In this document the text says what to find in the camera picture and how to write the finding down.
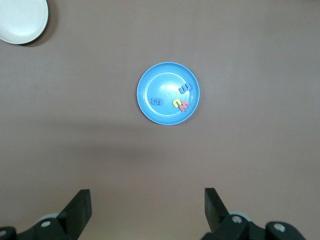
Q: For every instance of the beige plastic plate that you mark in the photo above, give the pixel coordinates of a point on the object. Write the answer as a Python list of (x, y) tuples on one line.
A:
[(20, 20)]

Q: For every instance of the dark blue three-pronged foam letter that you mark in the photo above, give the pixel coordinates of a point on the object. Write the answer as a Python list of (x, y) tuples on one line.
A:
[(183, 91)]

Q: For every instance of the blue foam letter g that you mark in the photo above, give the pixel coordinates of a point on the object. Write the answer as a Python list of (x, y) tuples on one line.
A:
[(160, 102)]

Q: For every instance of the yellow foam letter u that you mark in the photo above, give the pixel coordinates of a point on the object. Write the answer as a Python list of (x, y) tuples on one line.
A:
[(174, 103)]

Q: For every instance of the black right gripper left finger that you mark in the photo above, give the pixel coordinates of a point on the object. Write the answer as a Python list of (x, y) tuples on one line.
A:
[(77, 212)]

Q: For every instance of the blue plastic plate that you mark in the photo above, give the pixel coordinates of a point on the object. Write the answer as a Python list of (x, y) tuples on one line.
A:
[(165, 113)]

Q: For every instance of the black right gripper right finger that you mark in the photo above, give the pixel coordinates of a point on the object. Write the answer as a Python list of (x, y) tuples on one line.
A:
[(215, 212)]

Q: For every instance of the red foam letter w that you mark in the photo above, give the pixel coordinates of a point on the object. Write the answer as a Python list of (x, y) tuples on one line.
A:
[(184, 107)]

